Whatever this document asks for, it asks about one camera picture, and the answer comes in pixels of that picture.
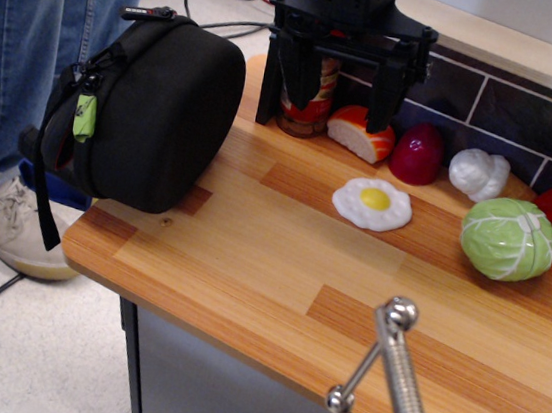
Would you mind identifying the metal clamp screw handle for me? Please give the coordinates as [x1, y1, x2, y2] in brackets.
[325, 296, 425, 413]

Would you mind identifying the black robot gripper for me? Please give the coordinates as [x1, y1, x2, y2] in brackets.
[271, 0, 439, 134]

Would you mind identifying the beige sneaker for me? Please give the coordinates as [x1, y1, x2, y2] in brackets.
[0, 174, 77, 281]

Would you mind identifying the toy green cabbage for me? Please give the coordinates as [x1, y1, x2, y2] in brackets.
[459, 197, 552, 282]

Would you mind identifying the black zipper bag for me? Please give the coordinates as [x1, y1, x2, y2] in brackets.
[11, 0, 254, 224]

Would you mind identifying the black bag strap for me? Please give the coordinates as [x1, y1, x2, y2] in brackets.
[21, 86, 81, 253]

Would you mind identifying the red printed can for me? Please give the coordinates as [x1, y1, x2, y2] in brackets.
[276, 57, 342, 139]

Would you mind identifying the green zipper pull tag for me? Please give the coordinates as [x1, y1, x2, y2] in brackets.
[72, 93, 98, 143]

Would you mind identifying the toy white mushroom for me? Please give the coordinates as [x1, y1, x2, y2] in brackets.
[448, 148, 511, 203]

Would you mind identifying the toy fried egg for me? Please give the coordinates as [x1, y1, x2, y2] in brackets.
[331, 178, 413, 232]

